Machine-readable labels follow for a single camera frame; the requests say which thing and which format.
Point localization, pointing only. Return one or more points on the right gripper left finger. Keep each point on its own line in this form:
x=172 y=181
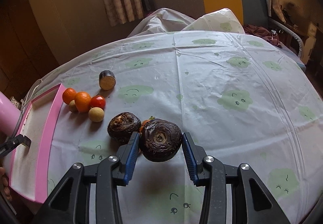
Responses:
x=69 y=202

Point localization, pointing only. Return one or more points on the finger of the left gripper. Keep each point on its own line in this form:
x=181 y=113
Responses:
x=12 y=143

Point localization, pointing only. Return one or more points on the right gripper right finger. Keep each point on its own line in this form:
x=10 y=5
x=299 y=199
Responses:
x=251 y=200

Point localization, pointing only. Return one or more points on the pink shallow box tray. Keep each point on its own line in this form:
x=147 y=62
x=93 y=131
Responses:
x=28 y=174

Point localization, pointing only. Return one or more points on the small orange mandarin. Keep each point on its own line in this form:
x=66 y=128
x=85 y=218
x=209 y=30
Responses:
x=68 y=95

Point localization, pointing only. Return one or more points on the tan kiwi fruit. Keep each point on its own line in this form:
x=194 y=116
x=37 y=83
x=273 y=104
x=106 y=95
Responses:
x=96 y=114

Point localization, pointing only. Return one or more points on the dark taro root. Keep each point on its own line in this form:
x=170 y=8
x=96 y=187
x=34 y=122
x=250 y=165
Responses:
x=121 y=127
x=160 y=140

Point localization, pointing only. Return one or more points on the person's left hand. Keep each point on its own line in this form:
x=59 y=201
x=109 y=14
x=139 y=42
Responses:
x=5 y=184

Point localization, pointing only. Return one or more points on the pink cylinder object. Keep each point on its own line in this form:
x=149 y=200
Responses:
x=9 y=116

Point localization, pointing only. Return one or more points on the small kiwi behind oranges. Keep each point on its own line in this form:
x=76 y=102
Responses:
x=72 y=107

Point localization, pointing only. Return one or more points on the large orange mandarin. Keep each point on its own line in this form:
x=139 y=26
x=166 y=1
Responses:
x=82 y=101

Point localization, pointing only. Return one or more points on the white tablecloth green clouds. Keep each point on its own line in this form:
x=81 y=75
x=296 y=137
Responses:
x=239 y=97

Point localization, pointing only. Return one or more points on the red tomato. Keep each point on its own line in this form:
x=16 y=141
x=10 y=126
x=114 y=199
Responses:
x=98 y=101

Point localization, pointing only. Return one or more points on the orange carrot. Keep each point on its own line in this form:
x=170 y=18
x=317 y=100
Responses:
x=144 y=123

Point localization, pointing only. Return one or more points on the round eggplant slice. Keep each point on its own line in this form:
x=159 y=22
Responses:
x=107 y=80

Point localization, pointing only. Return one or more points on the dark red cloth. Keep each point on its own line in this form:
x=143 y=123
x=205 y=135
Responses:
x=259 y=31

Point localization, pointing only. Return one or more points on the white bedside cabinet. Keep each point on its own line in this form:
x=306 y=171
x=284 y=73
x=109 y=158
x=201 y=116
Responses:
x=309 y=43

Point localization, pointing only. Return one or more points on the white cloud pattern pillow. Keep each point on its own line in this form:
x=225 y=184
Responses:
x=166 y=20

